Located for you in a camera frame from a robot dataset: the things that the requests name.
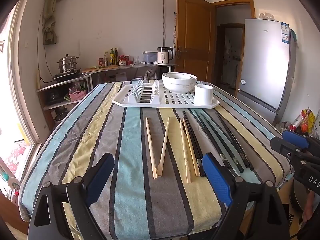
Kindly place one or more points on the white window frame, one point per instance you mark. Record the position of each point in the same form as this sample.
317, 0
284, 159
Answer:
25, 100

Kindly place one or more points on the striped tablecloth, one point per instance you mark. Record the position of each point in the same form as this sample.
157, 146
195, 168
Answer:
130, 135

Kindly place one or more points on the person's right hand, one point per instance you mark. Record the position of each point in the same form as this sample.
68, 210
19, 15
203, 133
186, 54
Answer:
309, 205

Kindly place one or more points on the white plastic dish rack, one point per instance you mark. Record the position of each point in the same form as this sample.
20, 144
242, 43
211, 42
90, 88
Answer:
175, 101

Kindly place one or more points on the steel steamer pot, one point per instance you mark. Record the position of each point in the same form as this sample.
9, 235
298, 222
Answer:
67, 63

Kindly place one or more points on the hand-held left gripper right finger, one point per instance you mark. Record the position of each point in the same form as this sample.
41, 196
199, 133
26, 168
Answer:
216, 177

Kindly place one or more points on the clear glass bottle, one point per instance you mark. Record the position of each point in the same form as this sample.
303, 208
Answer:
106, 60

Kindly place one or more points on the wooden door frame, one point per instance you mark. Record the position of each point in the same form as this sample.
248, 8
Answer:
251, 10

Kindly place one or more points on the white cup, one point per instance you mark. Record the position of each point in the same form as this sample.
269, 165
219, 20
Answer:
203, 96

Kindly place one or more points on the wooden chopsticks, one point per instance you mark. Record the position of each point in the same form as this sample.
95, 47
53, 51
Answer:
197, 155

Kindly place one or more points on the dark sauce bottle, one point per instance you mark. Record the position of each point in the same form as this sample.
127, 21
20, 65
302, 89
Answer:
116, 58

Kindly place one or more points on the white jar red lid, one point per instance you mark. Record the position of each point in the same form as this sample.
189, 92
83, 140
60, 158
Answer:
122, 62

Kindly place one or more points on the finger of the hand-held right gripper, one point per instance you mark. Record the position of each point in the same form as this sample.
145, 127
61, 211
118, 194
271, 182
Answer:
285, 148
296, 140

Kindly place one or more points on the green oil bottle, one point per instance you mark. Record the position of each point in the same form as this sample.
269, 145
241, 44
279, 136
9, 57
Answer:
112, 58

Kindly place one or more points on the clear plastic storage box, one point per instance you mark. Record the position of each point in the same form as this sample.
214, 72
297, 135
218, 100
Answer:
149, 57

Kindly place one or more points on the small red jar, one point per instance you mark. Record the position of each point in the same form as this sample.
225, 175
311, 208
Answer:
100, 62

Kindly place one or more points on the dark round stool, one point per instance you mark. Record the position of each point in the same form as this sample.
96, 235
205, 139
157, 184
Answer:
297, 195

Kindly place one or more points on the black chopstick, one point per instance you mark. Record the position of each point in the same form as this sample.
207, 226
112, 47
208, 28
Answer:
207, 130
236, 142
200, 156
217, 135
232, 140

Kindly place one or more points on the black induction cooker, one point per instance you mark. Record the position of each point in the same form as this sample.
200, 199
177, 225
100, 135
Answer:
67, 75

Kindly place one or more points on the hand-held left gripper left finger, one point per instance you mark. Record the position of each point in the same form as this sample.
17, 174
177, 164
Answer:
100, 177

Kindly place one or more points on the metal kitchen shelf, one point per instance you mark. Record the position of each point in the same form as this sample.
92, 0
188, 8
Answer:
150, 66

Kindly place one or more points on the drinking glass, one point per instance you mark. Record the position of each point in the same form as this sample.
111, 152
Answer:
137, 60

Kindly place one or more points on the silver refrigerator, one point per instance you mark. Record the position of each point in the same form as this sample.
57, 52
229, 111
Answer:
265, 62

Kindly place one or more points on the colourful snack bags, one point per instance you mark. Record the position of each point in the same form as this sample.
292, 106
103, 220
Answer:
306, 120

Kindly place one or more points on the white bowl black rim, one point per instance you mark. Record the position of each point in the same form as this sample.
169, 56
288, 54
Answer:
194, 81
177, 86

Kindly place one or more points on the wall calendar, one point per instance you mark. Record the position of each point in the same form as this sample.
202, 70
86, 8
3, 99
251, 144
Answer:
175, 27

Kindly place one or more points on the clear plastic bag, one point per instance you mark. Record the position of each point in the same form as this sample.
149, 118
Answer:
266, 16

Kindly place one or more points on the wooden door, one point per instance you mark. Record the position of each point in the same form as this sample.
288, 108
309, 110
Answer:
195, 35

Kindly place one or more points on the white electric kettle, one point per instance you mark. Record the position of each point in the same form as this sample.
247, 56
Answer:
163, 56

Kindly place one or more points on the pink plastic basket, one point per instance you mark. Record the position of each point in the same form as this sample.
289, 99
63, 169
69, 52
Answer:
77, 96

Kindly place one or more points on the wooden cutting board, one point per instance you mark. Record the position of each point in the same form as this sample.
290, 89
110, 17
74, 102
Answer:
105, 68

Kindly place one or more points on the low steel shelf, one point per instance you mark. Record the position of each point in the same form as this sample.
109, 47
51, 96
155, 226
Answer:
62, 83

